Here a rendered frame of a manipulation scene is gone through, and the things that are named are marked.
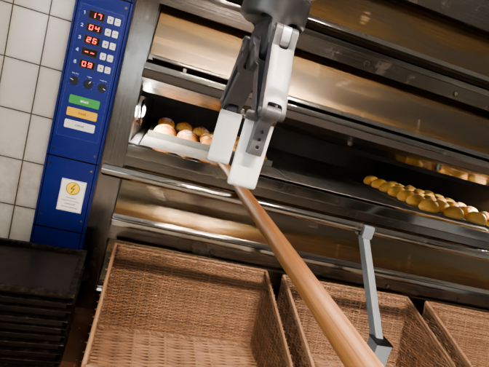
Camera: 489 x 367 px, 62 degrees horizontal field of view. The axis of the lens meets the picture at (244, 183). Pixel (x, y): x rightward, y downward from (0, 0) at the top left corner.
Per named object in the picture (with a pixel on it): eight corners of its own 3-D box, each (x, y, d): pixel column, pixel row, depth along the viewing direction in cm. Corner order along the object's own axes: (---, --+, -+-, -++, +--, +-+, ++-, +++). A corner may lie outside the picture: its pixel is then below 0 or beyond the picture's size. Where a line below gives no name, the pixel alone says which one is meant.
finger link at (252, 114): (280, 53, 46) (285, 44, 45) (279, 131, 41) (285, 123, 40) (249, 42, 45) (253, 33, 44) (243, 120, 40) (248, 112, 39)
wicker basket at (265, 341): (95, 314, 140) (113, 239, 135) (249, 334, 154) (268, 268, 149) (63, 425, 93) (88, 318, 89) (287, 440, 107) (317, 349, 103)
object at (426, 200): (359, 181, 232) (362, 172, 231) (430, 199, 243) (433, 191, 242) (423, 211, 173) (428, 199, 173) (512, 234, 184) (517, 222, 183)
